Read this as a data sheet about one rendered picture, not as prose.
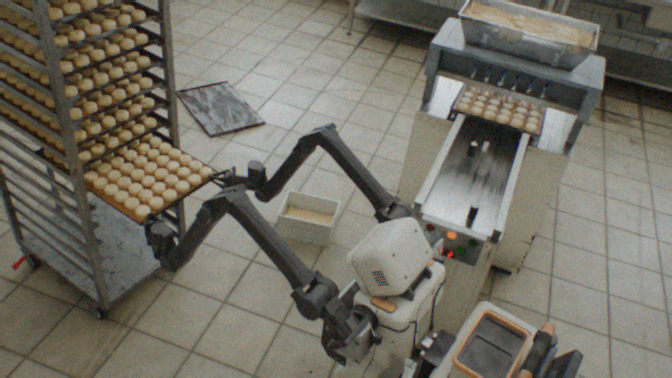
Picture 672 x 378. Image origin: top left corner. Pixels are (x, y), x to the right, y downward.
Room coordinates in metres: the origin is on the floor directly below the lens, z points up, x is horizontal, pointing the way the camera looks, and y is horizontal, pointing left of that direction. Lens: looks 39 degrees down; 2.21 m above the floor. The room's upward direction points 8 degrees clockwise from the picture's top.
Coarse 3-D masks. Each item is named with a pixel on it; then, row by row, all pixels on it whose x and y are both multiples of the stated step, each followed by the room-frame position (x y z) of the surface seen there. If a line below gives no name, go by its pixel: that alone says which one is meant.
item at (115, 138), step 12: (0, 108) 1.86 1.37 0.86; (12, 120) 1.80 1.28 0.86; (24, 120) 1.78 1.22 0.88; (144, 120) 1.90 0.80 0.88; (36, 132) 1.74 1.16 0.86; (120, 132) 1.79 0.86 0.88; (132, 132) 1.83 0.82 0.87; (144, 132) 1.84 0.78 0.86; (48, 144) 1.68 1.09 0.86; (60, 144) 1.67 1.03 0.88; (96, 144) 1.70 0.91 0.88; (108, 144) 1.71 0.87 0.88; (120, 144) 1.75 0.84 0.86; (84, 156) 1.62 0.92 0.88; (96, 156) 1.65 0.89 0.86
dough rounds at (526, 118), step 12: (468, 96) 2.41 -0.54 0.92; (480, 96) 2.42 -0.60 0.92; (492, 96) 2.44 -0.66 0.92; (504, 96) 2.50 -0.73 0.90; (456, 108) 2.32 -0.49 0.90; (468, 108) 2.31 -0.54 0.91; (480, 108) 2.32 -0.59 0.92; (492, 108) 2.33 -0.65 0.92; (504, 108) 2.35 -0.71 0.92; (516, 108) 2.38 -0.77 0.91; (528, 108) 2.41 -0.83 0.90; (492, 120) 2.26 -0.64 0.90; (504, 120) 2.24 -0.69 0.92; (516, 120) 2.25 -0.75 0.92; (528, 120) 2.27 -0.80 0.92; (540, 120) 2.32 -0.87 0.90
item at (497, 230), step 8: (528, 136) 2.17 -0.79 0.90; (520, 144) 2.09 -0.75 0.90; (520, 152) 2.03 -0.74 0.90; (520, 160) 1.97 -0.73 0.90; (512, 168) 1.91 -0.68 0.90; (512, 176) 1.85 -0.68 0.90; (512, 184) 1.80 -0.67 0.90; (504, 192) 1.81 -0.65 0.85; (512, 192) 1.75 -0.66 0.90; (504, 200) 1.69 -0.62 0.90; (504, 208) 1.65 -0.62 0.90; (504, 216) 1.60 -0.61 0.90; (496, 224) 1.55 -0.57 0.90; (496, 232) 1.51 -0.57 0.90; (496, 240) 1.52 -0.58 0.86
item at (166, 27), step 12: (168, 0) 1.94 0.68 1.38; (168, 12) 1.93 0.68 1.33; (168, 24) 1.93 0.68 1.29; (168, 36) 1.93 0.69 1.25; (168, 48) 1.92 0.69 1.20; (168, 60) 1.92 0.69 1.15; (168, 72) 1.92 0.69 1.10; (168, 96) 1.92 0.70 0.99; (180, 204) 1.92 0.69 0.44; (180, 216) 1.92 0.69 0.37; (180, 228) 1.92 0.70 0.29
